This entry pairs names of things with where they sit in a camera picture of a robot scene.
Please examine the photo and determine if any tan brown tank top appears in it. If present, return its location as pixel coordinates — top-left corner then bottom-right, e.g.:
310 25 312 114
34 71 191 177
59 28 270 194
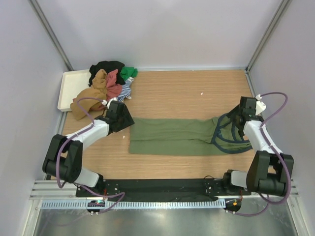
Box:
70 69 107 120

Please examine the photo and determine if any olive green printed tank top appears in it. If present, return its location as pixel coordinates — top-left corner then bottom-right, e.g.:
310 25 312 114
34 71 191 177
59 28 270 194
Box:
129 114 252 156

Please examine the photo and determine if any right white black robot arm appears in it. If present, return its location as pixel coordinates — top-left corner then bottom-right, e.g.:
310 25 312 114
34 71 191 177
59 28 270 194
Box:
221 96 294 197

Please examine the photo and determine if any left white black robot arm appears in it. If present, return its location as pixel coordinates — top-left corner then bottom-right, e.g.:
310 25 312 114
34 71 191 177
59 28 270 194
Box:
42 101 134 197

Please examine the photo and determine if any blue white striped tank top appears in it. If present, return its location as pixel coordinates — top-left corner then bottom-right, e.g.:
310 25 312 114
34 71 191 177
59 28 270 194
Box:
117 77 134 102

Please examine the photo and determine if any dusty pink tank top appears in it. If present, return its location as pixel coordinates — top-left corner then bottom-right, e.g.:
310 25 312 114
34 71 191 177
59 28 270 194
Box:
101 69 122 102

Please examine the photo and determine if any bright green tank top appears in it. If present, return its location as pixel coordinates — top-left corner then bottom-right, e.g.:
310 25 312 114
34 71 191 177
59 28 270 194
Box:
120 66 138 81

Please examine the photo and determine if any black tank top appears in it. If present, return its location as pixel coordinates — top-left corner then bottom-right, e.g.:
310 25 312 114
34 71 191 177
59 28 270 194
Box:
89 61 125 86

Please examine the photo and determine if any white plastic tray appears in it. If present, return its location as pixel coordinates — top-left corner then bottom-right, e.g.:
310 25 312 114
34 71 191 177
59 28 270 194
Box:
58 70 91 112

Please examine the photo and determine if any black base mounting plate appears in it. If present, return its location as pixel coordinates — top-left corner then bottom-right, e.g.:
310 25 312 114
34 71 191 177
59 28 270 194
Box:
75 178 252 203

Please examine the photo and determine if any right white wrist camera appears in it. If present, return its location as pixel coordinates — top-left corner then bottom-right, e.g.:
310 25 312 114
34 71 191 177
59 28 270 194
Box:
255 94 266 116

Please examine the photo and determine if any slotted white cable duct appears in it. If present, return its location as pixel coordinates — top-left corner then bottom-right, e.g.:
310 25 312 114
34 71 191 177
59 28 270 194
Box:
41 199 225 210

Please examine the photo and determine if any aluminium front rail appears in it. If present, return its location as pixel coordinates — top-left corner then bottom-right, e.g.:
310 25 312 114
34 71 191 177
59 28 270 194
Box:
29 180 300 200

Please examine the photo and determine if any right aluminium frame post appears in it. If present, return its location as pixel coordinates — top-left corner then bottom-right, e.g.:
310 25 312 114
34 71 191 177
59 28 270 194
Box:
245 0 292 74

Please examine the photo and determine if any aluminium frame post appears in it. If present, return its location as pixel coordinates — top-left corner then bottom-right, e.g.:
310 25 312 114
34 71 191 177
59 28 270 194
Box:
28 0 74 71
245 0 292 74

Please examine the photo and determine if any left aluminium frame post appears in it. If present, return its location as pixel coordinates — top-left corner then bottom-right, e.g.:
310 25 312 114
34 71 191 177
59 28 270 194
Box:
28 0 74 71

